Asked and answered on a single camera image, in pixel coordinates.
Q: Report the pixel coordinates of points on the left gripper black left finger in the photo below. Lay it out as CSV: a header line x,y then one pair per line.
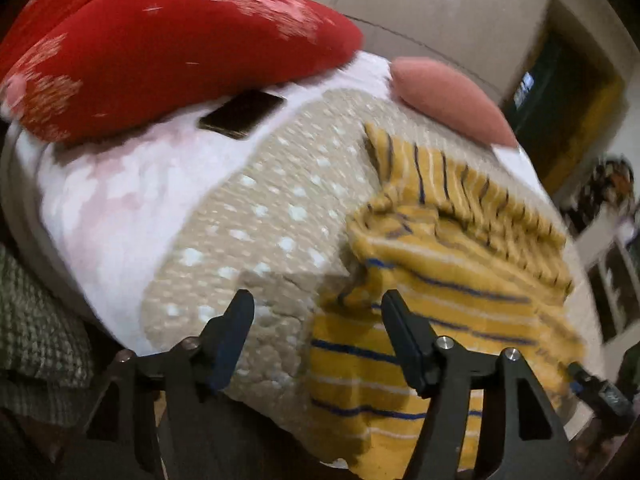
x,y
117,436

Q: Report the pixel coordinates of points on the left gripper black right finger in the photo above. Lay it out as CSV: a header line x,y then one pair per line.
x,y
521,436

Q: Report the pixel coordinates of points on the cluttered clothes rack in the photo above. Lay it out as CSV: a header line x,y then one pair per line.
x,y
610,187

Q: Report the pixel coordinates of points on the white shelf unit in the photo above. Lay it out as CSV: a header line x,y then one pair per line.
x,y
609,252

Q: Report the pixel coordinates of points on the checkered green fabric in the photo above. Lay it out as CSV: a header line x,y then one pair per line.
x,y
46,363

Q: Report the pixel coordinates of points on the beige dotted quilt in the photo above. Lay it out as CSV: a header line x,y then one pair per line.
x,y
277,386

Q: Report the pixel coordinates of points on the white bed sheet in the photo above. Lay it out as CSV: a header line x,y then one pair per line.
x,y
152,233

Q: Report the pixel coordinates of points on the wooden door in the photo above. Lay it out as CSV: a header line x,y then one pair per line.
x,y
584,130

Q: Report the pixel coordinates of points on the black smartphone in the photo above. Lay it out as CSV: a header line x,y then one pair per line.
x,y
236,117

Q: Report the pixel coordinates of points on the pink knit pillow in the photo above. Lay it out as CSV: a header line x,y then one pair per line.
x,y
444,94

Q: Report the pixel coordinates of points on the red floral bolster pillow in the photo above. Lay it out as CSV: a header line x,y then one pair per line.
x,y
84,70

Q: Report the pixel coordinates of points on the white wardrobe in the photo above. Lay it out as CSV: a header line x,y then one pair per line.
x,y
486,39

